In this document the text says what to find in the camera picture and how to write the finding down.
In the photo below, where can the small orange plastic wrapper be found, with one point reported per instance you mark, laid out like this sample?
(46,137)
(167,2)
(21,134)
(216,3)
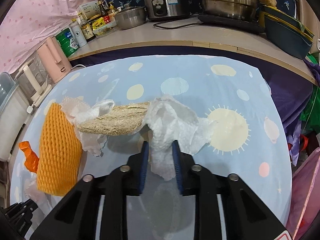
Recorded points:
(30,158)

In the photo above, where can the yellow label seasoning packet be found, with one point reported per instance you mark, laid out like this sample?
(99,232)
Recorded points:
(98,25)

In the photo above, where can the pink dotted curtain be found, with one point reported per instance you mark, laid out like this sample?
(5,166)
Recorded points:
(37,12)

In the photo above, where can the dark blue plastic basin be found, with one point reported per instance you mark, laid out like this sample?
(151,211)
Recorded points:
(282,40)

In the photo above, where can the yellow capped seasoning bottle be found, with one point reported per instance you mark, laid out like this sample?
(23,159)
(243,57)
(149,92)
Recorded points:
(113,11)

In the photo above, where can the large steel steamer pot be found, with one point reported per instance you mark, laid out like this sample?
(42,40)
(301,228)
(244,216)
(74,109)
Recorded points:
(225,2)

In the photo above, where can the green stacked cans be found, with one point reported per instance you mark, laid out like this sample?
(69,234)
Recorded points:
(65,42)

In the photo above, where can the folded orange foam net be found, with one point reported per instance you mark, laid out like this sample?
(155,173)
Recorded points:
(57,150)

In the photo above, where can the clear plastic bag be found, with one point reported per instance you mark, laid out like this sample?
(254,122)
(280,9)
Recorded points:
(37,195)

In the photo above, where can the white power plug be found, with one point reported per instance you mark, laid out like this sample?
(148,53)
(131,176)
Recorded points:
(30,109)

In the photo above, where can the blue dotted tablecloth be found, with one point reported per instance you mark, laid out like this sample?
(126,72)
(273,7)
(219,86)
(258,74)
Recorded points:
(225,92)

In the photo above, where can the white bin with clear lid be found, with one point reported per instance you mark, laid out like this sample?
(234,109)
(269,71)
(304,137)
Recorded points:
(10,120)

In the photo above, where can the steel rice cooker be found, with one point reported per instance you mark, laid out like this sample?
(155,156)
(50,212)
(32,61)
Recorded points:
(165,5)

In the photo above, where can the black induction cooker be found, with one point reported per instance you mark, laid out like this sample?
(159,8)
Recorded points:
(237,25)

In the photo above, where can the bin with pink liner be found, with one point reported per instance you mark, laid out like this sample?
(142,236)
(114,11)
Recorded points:
(307,187)

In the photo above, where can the soy sauce bottle white label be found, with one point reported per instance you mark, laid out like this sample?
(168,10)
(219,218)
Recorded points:
(86,30)

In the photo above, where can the brown loofah pad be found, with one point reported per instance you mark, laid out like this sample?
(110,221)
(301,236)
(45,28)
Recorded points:
(117,123)

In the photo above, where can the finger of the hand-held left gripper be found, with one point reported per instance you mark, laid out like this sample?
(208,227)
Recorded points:
(21,211)

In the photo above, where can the purple cloth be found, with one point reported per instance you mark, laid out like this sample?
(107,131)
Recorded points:
(312,68)

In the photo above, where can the white printed box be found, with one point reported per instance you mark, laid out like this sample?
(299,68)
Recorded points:
(88,8)

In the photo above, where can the dark slim sauce bottle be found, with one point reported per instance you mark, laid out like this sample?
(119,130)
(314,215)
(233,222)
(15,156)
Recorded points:
(102,8)

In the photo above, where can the white plastic bottle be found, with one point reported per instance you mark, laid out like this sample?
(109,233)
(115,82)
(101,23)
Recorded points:
(76,36)

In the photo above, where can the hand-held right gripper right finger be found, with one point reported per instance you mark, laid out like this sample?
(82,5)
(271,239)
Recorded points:
(178,165)

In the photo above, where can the white glass kettle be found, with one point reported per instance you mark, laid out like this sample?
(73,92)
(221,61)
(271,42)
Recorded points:
(31,82)

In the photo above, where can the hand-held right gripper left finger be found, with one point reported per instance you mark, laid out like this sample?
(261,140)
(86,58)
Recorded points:
(143,165)

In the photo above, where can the clear plastic food container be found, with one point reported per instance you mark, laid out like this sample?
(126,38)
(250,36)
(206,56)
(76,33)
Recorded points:
(103,31)

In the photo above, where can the small steel lidded pot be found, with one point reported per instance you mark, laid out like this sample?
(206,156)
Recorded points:
(130,18)

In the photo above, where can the light wooden counter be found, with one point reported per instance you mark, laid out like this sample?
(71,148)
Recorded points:
(175,36)

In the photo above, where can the green plastic bag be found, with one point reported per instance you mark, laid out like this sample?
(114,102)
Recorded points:
(310,110)

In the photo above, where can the pink electric kettle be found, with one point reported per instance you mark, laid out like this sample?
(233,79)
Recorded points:
(53,60)

